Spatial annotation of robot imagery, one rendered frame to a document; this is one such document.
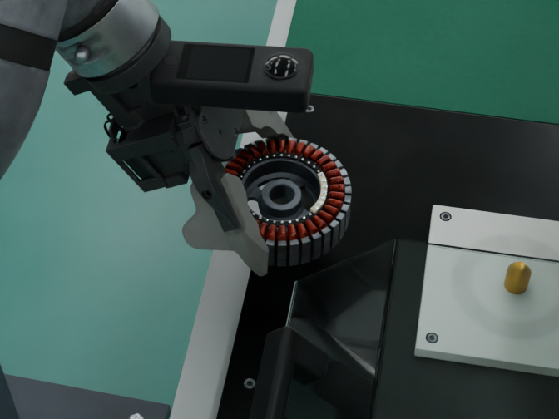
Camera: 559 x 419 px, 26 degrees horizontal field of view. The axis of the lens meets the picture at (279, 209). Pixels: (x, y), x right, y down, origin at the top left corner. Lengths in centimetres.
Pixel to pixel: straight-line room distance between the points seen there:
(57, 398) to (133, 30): 108
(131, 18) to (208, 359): 31
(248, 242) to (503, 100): 37
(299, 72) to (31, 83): 38
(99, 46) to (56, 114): 138
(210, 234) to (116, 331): 99
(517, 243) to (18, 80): 62
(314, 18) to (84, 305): 84
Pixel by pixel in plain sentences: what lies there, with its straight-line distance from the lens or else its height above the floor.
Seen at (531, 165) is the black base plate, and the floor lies 77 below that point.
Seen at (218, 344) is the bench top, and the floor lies 75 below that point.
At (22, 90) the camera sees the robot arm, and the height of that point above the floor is 125.
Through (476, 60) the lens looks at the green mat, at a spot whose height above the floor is 75.
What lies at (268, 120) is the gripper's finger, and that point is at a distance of 98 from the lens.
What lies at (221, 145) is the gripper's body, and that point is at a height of 92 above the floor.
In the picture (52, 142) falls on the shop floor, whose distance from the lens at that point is 218.
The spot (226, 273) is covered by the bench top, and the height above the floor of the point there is 75.
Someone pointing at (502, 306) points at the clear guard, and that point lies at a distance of 66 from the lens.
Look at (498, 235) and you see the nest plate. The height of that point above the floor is 78.
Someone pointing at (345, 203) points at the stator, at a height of 85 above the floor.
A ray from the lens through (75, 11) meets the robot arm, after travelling 83.
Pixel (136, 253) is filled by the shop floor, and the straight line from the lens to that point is 200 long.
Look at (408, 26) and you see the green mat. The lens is 126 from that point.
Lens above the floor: 160
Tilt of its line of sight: 52 degrees down
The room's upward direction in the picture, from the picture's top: straight up
